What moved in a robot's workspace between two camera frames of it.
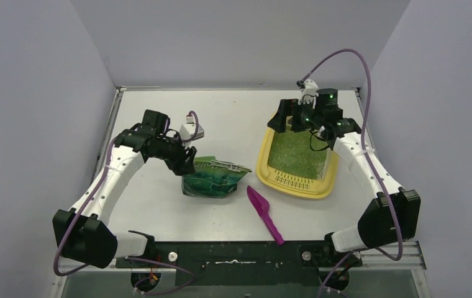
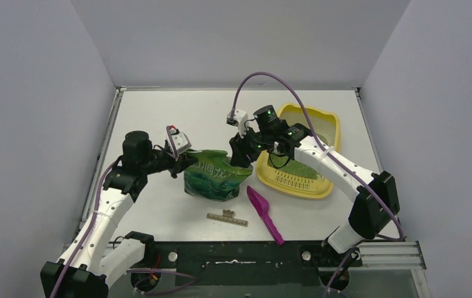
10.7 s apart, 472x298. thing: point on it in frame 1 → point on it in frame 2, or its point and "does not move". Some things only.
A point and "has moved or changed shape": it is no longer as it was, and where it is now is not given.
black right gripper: x=295 y=116 → x=240 y=149
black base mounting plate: x=288 y=263 does not move
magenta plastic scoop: x=261 y=205 does not move
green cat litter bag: x=213 y=177 has moved or changed shape
